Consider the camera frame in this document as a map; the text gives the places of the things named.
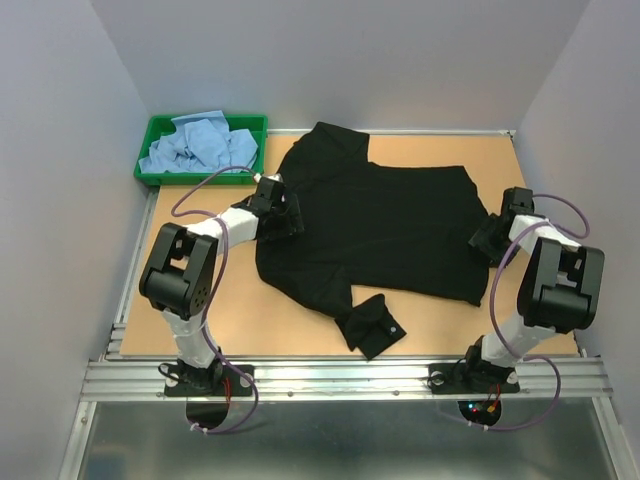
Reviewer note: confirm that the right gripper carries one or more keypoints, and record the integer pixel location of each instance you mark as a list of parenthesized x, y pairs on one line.
[(481, 236)]

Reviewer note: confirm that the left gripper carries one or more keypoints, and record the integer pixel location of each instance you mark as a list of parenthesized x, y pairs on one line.
[(292, 224)]

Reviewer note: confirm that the black long sleeve shirt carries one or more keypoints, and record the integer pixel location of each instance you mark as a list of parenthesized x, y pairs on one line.
[(369, 228)]

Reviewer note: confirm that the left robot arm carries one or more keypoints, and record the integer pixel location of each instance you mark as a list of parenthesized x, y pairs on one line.
[(183, 273)]

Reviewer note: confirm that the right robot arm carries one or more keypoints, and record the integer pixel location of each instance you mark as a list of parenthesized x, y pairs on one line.
[(559, 292)]

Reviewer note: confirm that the green plastic bin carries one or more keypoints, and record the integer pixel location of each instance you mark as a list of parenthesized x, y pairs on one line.
[(161, 125)]

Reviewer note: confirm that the light blue shirt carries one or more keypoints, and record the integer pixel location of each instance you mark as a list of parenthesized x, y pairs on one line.
[(201, 143)]

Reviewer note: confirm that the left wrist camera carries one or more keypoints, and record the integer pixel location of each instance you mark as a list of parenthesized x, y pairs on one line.
[(268, 181)]

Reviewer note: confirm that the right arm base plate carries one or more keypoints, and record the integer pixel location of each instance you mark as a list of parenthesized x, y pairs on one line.
[(458, 378)]

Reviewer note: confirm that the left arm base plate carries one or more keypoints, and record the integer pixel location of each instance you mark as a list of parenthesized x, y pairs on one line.
[(182, 381)]

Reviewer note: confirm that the aluminium mounting rail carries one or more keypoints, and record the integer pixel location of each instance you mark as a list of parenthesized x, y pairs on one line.
[(340, 418)]

